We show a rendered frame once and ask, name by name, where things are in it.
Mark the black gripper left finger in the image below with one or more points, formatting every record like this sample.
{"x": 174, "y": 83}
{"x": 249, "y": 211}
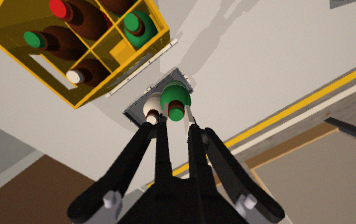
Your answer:
{"x": 101, "y": 203}

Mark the cream-white bottle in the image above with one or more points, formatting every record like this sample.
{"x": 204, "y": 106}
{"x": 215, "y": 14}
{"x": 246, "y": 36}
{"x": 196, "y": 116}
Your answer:
{"x": 152, "y": 108}

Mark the brown bottle with red cap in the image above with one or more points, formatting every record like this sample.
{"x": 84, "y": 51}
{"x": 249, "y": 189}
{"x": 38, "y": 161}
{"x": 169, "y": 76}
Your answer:
{"x": 83, "y": 18}

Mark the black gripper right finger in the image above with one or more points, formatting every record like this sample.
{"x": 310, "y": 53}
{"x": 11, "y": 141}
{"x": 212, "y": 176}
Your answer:
{"x": 250, "y": 200}

